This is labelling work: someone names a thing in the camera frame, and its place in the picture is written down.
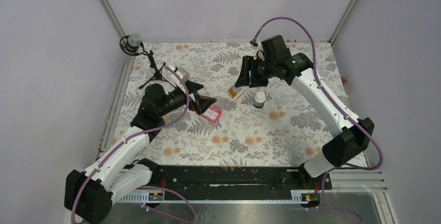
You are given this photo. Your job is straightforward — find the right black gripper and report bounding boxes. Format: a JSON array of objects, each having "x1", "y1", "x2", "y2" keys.
[{"x1": 235, "y1": 55, "x2": 276, "y2": 88}]

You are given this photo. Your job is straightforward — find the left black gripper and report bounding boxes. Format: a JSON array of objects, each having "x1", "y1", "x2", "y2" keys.
[{"x1": 158, "y1": 81, "x2": 216, "y2": 117}]

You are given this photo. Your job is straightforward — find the white orange pill bottle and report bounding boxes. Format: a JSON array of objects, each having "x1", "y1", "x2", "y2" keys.
[{"x1": 227, "y1": 85, "x2": 249, "y2": 100}]

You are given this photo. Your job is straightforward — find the red pill organizer box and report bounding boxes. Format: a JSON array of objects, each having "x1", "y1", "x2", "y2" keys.
[{"x1": 201, "y1": 107, "x2": 222, "y2": 123}]

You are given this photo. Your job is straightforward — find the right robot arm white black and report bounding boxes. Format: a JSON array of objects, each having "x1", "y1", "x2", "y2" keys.
[{"x1": 228, "y1": 35, "x2": 374, "y2": 189}]

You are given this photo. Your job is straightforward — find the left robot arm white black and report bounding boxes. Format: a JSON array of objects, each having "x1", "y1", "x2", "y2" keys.
[{"x1": 64, "y1": 81, "x2": 217, "y2": 223}]

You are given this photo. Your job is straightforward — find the white dark pill bottle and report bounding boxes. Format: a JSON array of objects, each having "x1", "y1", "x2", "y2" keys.
[{"x1": 253, "y1": 91, "x2": 266, "y2": 109}]

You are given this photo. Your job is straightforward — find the floral patterned table mat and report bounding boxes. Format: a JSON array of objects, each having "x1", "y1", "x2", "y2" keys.
[{"x1": 110, "y1": 42, "x2": 369, "y2": 168}]

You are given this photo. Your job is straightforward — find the microphone on black tripod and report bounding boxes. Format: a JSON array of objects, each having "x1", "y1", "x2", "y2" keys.
[{"x1": 119, "y1": 33, "x2": 176, "y2": 90}]

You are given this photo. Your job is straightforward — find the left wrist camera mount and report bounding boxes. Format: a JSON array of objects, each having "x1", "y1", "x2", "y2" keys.
[{"x1": 170, "y1": 66, "x2": 190, "y2": 85}]

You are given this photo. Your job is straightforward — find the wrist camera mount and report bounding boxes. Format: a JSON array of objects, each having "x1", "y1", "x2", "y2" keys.
[
  {"x1": 170, "y1": 66, "x2": 190, "y2": 85},
  {"x1": 250, "y1": 39, "x2": 263, "y2": 57}
]

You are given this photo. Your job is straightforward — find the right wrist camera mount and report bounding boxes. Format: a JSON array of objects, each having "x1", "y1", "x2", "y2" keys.
[{"x1": 250, "y1": 39, "x2": 263, "y2": 57}]

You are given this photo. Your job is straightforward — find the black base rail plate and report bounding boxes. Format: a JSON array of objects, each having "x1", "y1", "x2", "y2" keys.
[{"x1": 147, "y1": 165, "x2": 332, "y2": 197}]

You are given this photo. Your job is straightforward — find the white slotted cable duct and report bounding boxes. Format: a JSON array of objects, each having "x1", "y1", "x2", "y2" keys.
[{"x1": 117, "y1": 190, "x2": 321, "y2": 205}]

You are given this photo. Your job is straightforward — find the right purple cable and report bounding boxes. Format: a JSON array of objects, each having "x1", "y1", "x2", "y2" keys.
[{"x1": 251, "y1": 17, "x2": 384, "y2": 172}]

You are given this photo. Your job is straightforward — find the purple cable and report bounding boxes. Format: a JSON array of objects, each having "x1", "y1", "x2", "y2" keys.
[
  {"x1": 251, "y1": 17, "x2": 384, "y2": 172},
  {"x1": 70, "y1": 64, "x2": 191, "y2": 224}
]

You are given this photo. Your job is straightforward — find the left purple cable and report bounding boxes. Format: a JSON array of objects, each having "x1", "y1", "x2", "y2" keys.
[{"x1": 70, "y1": 64, "x2": 191, "y2": 224}]

